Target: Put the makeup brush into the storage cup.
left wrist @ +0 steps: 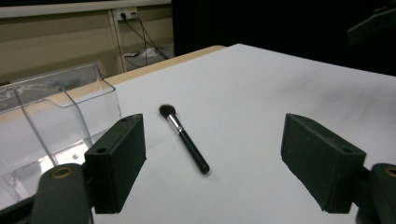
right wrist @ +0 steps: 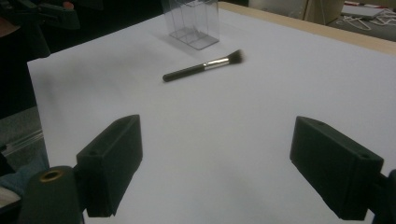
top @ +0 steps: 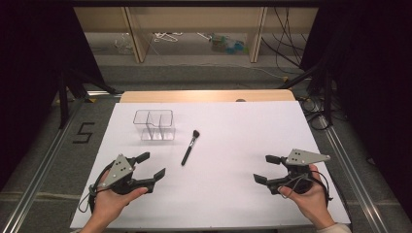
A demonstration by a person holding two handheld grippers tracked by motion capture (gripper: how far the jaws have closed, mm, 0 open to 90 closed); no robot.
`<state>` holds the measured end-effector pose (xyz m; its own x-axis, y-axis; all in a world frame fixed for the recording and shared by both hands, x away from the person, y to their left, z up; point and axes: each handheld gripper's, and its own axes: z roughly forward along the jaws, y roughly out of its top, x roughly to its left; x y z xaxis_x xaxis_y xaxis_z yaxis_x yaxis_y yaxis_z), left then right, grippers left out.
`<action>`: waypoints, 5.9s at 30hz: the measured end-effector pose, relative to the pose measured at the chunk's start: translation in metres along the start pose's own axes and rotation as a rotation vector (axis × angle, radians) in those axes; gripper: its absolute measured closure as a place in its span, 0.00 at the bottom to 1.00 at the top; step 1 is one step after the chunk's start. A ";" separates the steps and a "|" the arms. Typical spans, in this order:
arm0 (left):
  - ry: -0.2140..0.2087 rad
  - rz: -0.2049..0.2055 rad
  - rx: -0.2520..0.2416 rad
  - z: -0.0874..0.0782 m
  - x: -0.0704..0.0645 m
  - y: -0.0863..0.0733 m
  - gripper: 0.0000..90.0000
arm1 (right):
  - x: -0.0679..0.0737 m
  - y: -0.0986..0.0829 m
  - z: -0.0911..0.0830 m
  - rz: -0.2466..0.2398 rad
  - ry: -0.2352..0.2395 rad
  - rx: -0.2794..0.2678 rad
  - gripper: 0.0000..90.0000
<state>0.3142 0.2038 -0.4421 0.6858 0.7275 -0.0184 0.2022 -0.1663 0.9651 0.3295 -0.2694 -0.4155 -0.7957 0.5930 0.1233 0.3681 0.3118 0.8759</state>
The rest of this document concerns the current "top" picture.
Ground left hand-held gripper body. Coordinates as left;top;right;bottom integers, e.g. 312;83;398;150
96;153;156;196

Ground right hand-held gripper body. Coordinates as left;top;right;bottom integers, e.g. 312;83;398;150
267;149;331;196

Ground clear acrylic organizer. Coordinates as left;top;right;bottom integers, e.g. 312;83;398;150
132;109;177;142

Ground black makeup brush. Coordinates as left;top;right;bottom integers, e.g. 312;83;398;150
181;129;201;167

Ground person's left hand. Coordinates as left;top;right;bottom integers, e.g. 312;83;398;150
91;185;150;226

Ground person's right hand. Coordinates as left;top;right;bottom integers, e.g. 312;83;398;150
277;164;336;230

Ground white table sheet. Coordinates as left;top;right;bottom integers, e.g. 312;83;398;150
69;100;352;230

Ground black metal stand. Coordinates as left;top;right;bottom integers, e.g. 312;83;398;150
57;69;118;130
278;61;334;125

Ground dark curtain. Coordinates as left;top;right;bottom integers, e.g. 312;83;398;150
299;0;412;221
0;0;106;192

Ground clear plastic bag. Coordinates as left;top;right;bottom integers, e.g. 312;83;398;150
114;33;134;55

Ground colourful plastic bag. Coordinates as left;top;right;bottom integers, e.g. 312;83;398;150
209;33;250;55

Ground wooden shelf unit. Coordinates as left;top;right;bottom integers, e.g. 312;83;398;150
73;7;319;64

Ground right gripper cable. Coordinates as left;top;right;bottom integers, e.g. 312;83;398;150
281;170;333;204

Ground black floor cables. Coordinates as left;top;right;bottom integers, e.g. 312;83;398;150
298;96;332;131

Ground metal floor rail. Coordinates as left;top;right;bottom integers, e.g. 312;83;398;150
0;96;86;233
319;115;390;233

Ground hanging black cables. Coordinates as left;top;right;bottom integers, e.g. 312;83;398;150
260;7;309;76

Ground white cord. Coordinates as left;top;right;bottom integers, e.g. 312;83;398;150
153;31;183;44

